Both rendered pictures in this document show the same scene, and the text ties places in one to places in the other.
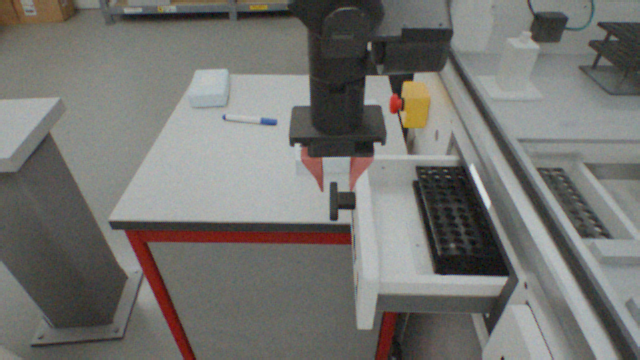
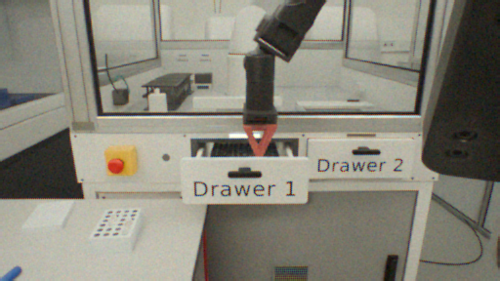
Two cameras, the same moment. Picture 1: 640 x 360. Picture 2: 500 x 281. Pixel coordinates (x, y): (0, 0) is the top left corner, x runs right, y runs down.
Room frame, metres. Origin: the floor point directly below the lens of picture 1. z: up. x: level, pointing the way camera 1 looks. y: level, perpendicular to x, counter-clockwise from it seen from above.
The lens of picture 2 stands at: (0.42, 0.64, 1.19)
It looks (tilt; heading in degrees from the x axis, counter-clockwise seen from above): 17 degrees down; 268
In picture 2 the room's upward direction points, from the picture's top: straight up
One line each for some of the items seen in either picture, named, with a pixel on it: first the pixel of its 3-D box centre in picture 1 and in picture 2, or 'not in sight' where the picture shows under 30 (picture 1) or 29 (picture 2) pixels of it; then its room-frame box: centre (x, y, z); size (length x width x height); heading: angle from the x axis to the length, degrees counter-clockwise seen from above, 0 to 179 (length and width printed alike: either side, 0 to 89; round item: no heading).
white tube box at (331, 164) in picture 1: (324, 154); (117, 229); (0.68, -0.01, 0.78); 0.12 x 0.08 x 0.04; 94
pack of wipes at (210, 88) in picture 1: (210, 87); not in sight; (0.99, 0.30, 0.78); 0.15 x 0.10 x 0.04; 6
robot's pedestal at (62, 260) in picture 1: (47, 233); not in sight; (0.83, 0.83, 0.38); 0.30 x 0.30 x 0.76; 5
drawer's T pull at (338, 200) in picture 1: (342, 200); (244, 172); (0.40, -0.03, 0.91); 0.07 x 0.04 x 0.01; 179
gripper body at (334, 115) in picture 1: (337, 104); (259, 99); (0.37, -0.02, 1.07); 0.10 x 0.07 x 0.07; 89
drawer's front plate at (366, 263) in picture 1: (360, 217); (244, 180); (0.40, -0.06, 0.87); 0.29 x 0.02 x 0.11; 179
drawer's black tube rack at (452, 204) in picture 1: (501, 222); (244, 153); (0.40, -0.26, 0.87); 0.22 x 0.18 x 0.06; 89
